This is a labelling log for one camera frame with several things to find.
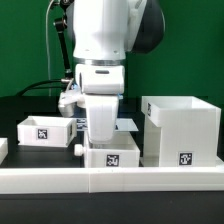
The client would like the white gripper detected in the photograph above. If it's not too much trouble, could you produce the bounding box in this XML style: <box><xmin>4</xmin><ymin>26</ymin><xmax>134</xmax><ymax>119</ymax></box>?
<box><xmin>75</xmin><ymin>64</ymin><xmax>125</xmax><ymax>144</ymax></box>

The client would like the white drawer box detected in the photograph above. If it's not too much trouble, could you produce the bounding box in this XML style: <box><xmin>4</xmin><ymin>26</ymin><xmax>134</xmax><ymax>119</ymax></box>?
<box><xmin>17</xmin><ymin>116</ymin><xmax>77</xmax><ymax>147</ymax></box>
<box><xmin>74</xmin><ymin>131</ymin><xmax>140</xmax><ymax>168</ymax></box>

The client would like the white front drawer box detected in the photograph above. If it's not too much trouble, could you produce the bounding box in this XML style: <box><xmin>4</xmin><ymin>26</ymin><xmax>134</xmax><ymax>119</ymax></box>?
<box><xmin>74</xmin><ymin>131</ymin><xmax>140</xmax><ymax>168</ymax></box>

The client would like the white drawer cabinet frame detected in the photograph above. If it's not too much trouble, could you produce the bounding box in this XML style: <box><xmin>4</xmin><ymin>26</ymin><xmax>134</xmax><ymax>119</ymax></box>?
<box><xmin>141</xmin><ymin>96</ymin><xmax>221</xmax><ymax>167</ymax></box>

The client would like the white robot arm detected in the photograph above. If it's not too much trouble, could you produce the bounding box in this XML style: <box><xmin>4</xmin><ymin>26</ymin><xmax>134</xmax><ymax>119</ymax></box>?
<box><xmin>67</xmin><ymin>0</ymin><xmax>165</xmax><ymax>144</ymax></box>

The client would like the marker tag sheet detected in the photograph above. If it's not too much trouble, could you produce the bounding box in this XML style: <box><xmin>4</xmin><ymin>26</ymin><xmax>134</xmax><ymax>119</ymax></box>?
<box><xmin>76</xmin><ymin>118</ymin><xmax>138</xmax><ymax>132</ymax></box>

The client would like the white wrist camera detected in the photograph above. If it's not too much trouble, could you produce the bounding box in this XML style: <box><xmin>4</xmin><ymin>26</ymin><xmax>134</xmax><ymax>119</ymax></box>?
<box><xmin>58</xmin><ymin>84</ymin><xmax>85</xmax><ymax>118</ymax></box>

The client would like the black cable bundle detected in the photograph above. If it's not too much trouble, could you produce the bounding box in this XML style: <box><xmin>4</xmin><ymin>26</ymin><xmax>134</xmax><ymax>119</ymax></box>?
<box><xmin>15</xmin><ymin>78</ymin><xmax>75</xmax><ymax>98</ymax></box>

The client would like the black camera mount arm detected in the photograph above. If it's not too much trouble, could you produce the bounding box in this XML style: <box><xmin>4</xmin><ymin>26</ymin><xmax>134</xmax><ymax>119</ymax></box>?
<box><xmin>53</xmin><ymin>0</ymin><xmax>74</xmax><ymax>79</ymax></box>

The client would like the grey hanging cable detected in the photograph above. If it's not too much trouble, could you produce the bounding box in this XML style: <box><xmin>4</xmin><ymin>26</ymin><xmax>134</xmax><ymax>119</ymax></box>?
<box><xmin>45</xmin><ymin>0</ymin><xmax>55</xmax><ymax>81</ymax></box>

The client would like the white left fence wall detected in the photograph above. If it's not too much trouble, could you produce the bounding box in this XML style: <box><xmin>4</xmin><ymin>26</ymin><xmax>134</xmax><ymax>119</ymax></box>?
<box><xmin>0</xmin><ymin>138</ymin><xmax>8</xmax><ymax>165</ymax></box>

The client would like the white fence wall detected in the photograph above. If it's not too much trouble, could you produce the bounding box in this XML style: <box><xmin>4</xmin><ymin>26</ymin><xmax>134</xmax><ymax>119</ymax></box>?
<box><xmin>0</xmin><ymin>138</ymin><xmax>8</xmax><ymax>165</ymax></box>
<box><xmin>0</xmin><ymin>166</ymin><xmax>224</xmax><ymax>194</ymax></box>
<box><xmin>216</xmin><ymin>157</ymin><xmax>224</xmax><ymax>167</ymax></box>

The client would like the white front fence wall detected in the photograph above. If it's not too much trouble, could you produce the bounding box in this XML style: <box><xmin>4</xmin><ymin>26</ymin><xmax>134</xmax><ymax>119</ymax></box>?
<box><xmin>0</xmin><ymin>166</ymin><xmax>224</xmax><ymax>194</ymax></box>

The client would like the white right fence wall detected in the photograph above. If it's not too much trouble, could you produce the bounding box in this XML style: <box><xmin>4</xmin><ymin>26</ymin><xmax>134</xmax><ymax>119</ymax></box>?
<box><xmin>216</xmin><ymin>157</ymin><xmax>224</xmax><ymax>167</ymax></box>

